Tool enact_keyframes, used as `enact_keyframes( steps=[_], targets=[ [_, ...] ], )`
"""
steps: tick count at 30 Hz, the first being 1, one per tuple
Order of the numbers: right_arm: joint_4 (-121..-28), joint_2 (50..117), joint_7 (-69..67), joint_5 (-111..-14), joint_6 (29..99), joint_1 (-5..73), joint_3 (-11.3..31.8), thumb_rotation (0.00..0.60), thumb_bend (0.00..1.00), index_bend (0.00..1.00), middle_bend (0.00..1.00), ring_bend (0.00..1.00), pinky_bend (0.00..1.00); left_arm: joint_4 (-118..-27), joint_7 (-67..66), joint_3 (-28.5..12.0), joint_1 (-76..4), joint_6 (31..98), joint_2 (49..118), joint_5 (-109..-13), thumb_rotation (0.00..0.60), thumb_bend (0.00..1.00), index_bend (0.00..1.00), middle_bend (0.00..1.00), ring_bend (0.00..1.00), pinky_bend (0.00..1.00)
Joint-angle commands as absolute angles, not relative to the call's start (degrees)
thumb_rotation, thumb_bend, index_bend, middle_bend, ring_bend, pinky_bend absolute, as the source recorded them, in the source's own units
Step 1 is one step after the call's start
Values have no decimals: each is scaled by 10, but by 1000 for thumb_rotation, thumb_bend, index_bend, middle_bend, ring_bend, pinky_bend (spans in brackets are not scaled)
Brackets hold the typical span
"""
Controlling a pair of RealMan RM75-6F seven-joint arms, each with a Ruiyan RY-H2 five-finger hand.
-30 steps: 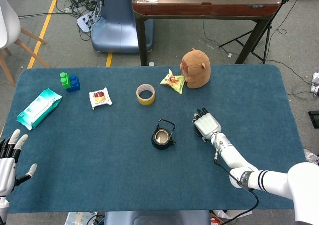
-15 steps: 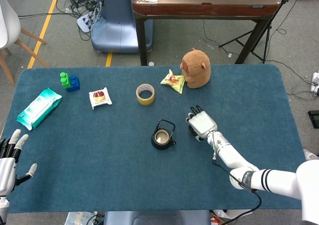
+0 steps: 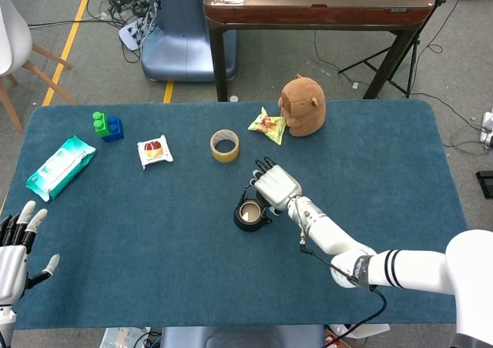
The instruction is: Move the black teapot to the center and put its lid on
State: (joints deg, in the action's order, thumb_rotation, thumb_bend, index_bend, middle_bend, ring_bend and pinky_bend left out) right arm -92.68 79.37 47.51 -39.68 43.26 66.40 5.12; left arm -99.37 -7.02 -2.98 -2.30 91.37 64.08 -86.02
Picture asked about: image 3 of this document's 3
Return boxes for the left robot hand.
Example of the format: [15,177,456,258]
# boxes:
[0,200,61,306]

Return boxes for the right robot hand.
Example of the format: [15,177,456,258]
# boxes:
[248,156,304,215]

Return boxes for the black cast iron teapot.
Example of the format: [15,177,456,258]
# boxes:
[233,184,273,233]

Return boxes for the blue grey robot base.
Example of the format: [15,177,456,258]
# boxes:
[159,324,327,348]

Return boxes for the yellow tape roll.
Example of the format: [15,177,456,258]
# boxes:
[210,129,240,163]

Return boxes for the yellow snack bag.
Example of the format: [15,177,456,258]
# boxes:
[247,106,287,146]

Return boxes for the brown capybara plush toy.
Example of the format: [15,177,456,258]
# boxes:
[277,74,327,138]

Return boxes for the teal wet wipes pack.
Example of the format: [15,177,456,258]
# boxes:
[25,135,97,202]

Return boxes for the white snack packet red print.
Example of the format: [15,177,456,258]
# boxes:
[136,134,174,171]

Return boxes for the blue table mat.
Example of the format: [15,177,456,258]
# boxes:
[0,99,469,330]

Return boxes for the green toy building block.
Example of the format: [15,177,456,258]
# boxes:
[92,111,111,138]

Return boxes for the white plastic bag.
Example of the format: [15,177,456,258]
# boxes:
[329,323,391,340]

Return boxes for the blue toy building block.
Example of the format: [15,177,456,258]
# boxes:
[102,115,126,144]

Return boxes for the brown mahjong table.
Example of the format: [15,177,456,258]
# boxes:
[203,0,436,102]

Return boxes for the black tripod stand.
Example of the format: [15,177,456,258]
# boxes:
[337,0,455,99]

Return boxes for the black box on floor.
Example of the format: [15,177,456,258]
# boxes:
[475,170,493,199]

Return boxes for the white chair wooden legs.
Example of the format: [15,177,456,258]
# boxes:
[0,0,77,133]

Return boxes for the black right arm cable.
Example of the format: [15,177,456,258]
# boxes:
[299,228,388,348]

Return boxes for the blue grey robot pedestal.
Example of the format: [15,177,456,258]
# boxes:
[140,0,238,82]

